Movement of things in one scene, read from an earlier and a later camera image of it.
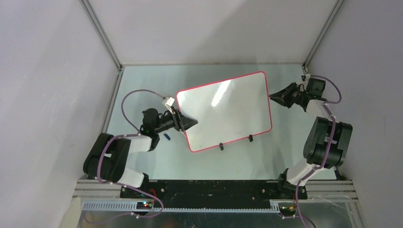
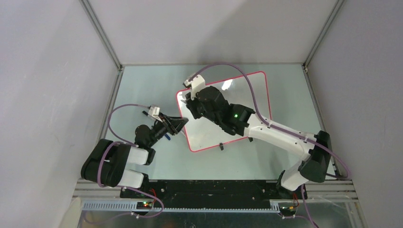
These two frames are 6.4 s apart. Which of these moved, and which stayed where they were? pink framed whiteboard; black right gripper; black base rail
Moved: black right gripper
Stayed: pink framed whiteboard; black base rail
